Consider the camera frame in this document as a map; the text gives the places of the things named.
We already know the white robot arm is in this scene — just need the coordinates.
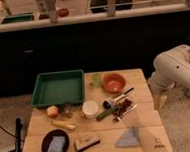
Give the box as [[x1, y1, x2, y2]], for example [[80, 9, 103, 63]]
[[147, 44, 190, 110]]

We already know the green plastic tray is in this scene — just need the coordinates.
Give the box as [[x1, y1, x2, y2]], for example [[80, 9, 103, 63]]
[[31, 70, 85, 108]]

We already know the background green tray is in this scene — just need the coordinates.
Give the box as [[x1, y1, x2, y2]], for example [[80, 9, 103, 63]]
[[1, 13, 34, 24]]

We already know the brown red clutter piece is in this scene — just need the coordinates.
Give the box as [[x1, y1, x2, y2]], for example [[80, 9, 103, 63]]
[[114, 99, 132, 116]]

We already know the grey blue cloth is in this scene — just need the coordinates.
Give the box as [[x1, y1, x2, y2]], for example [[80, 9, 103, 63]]
[[115, 126, 140, 148]]

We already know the orange bowl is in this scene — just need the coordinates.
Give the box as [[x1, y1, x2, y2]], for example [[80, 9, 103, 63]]
[[102, 73, 126, 93]]

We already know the black round cap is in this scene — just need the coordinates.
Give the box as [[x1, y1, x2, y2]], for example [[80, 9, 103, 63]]
[[103, 101, 111, 110]]

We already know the light green cup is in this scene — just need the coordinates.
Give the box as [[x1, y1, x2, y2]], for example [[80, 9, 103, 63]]
[[91, 73, 102, 87]]

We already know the white round cup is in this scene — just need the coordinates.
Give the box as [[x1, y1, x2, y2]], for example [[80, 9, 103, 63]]
[[82, 101, 99, 118]]

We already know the small metal cup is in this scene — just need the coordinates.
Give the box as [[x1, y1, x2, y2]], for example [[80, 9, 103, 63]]
[[62, 102, 73, 118]]

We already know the yellow stick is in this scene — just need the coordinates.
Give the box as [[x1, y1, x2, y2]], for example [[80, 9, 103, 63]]
[[51, 120, 75, 131]]

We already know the small orange fruit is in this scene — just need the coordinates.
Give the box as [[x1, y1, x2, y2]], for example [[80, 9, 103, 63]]
[[46, 105, 59, 118]]

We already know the blue sponge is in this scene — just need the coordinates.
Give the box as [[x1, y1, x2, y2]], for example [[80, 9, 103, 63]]
[[47, 136, 66, 152]]

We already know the black bowl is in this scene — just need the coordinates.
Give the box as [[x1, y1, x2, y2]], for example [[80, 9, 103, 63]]
[[41, 129, 69, 152]]

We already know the background red bowl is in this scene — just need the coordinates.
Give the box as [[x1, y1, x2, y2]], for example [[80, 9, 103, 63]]
[[57, 9, 69, 17]]

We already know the black chair frame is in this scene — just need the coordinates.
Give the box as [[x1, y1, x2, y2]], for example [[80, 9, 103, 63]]
[[15, 118, 23, 152]]

